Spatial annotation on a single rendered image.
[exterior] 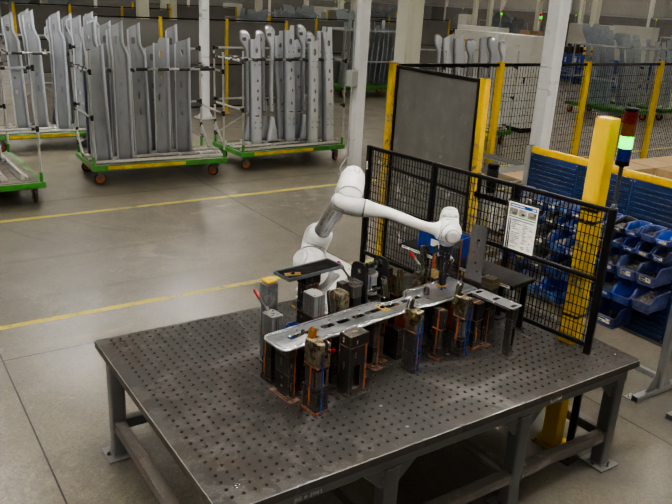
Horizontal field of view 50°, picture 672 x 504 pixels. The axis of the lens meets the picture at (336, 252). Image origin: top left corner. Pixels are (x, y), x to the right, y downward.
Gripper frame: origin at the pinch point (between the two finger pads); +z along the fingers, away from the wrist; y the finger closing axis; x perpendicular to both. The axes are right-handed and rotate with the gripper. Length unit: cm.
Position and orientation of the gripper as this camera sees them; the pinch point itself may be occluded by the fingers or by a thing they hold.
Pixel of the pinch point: (442, 278)
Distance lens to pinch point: 407.3
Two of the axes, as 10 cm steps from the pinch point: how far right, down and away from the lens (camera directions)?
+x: 7.6, -1.8, 6.3
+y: 6.5, 2.9, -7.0
